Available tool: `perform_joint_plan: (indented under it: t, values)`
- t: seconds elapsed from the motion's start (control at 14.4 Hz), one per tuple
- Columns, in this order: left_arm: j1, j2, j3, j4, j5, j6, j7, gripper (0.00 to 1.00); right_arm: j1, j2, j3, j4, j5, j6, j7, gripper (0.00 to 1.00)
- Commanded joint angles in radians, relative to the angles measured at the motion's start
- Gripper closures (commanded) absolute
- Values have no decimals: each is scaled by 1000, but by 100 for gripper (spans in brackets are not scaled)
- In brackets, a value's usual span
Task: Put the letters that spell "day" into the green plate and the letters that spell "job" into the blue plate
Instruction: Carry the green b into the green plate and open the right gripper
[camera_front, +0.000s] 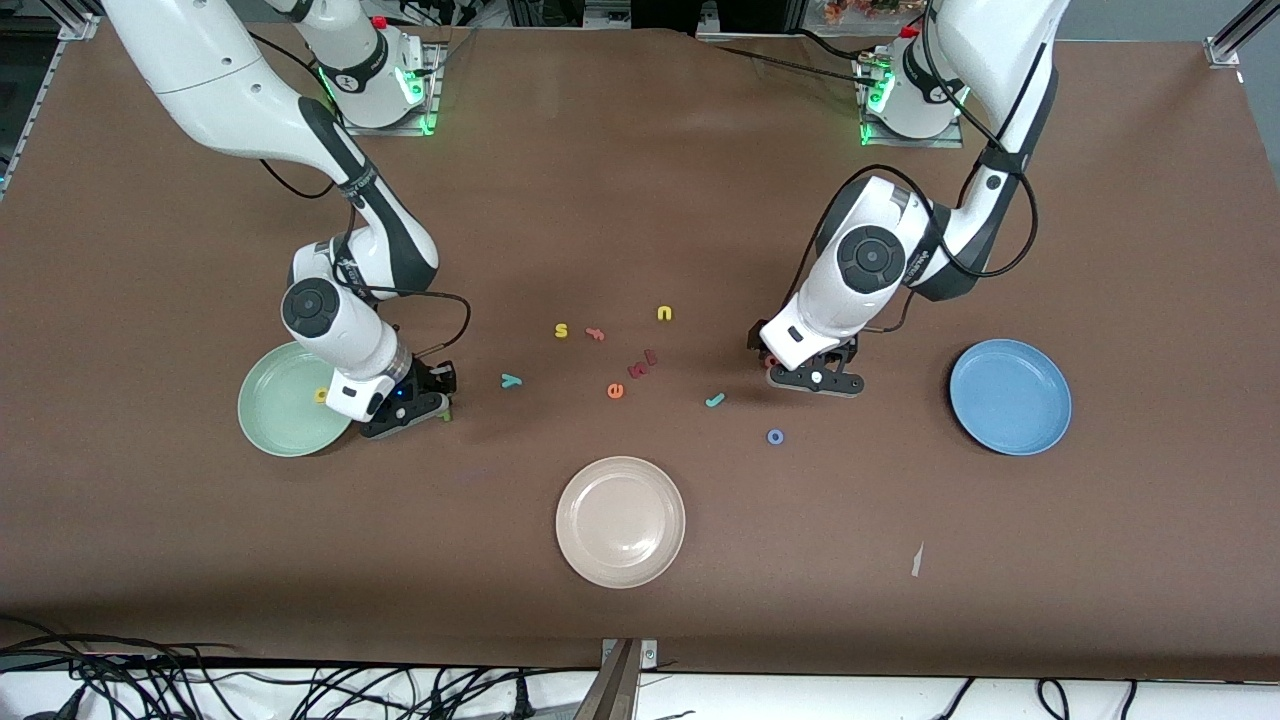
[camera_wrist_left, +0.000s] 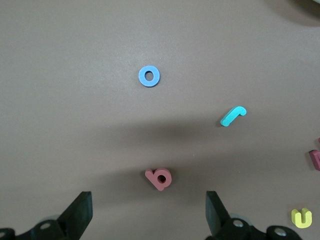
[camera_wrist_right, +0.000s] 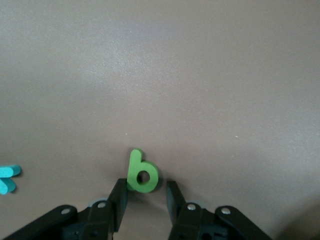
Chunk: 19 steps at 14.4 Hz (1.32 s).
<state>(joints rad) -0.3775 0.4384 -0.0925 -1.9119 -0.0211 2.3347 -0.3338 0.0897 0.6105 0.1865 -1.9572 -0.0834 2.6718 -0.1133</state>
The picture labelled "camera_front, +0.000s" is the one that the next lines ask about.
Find aluminium frame profile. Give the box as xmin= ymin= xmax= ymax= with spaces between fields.
xmin=0 ymin=0 xmax=101 ymax=196
xmin=1205 ymin=0 xmax=1280 ymax=69

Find beige plate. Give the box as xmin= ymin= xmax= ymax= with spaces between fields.
xmin=555 ymin=456 xmax=687 ymax=589

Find grey metal bracket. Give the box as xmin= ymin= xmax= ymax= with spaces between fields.
xmin=575 ymin=638 xmax=660 ymax=720

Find black cables on table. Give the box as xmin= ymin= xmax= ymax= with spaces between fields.
xmin=715 ymin=40 xmax=873 ymax=87

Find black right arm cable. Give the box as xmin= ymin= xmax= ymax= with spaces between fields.
xmin=250 ymin=30 xmax=474 ymax=357

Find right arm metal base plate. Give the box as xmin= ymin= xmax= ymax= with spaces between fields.
xmin=333 ymin=40 xmax=447 ymax=137

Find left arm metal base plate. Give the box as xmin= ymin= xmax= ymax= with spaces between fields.
xmin=858 ymin=55 xmax=967 ymax=150

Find blue plate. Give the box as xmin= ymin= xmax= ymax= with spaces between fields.
xmin=948 ymin=338 xmax=1073 ymax=457

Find green plate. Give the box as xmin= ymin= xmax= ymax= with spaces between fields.
xmin=237 ymin=341 xmax=353 ymax=459

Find tangled black cable bundle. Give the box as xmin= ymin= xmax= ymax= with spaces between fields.
xmin=0 ymin=615 xmax=601 ymax=720

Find orange artificial flowers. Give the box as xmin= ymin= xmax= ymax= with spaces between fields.
xmin=825 ymin=0 xmax=903 ymax=27

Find brown paper table cover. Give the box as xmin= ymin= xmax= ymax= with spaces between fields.
xmin=0 ymin=20 xmax=1280 ymax=683

